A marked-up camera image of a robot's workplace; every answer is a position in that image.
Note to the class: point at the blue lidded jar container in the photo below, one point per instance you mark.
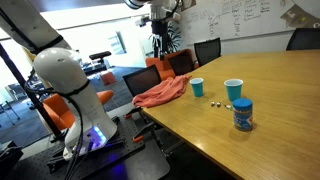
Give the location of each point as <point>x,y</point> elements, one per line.
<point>242,115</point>

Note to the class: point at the orange armchair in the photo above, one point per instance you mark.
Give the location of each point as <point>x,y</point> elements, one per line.
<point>63,111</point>

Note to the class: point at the small orange stool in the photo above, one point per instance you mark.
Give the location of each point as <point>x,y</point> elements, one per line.
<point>108,78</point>

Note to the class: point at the whiteboard with writing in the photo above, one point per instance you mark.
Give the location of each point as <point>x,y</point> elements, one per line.
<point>233,16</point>

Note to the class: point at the black mesh office chair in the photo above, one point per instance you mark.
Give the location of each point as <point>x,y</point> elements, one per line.
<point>304,38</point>
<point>142,80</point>
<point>207,50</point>

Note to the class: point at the orange sofa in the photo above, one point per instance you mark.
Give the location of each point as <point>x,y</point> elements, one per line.
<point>166,65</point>

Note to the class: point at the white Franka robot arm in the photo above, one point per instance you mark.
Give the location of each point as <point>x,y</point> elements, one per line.
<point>66,73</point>

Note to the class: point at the black slanted pole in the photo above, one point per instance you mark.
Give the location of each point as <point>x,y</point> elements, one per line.
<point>26,86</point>

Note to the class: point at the orange cloth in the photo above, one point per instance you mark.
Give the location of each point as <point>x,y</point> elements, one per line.
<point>161,93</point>

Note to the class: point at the teal plastic cup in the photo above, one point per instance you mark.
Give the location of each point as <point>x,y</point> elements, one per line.
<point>233,90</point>
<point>197,87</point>

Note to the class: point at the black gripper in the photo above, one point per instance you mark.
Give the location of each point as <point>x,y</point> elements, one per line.
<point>160,31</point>

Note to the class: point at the grey poster on whiteboard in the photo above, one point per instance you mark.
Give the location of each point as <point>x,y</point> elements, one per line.
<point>300,17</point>

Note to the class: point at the small silver round item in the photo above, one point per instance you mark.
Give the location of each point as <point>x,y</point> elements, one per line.
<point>212,104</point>
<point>218,104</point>
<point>228,106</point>

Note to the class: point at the green potted plant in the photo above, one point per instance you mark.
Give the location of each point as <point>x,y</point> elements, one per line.
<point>173,38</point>

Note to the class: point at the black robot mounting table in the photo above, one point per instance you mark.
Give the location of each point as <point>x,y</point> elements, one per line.
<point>126,160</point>

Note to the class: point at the black padded bench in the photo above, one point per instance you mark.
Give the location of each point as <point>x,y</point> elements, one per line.
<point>99,56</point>

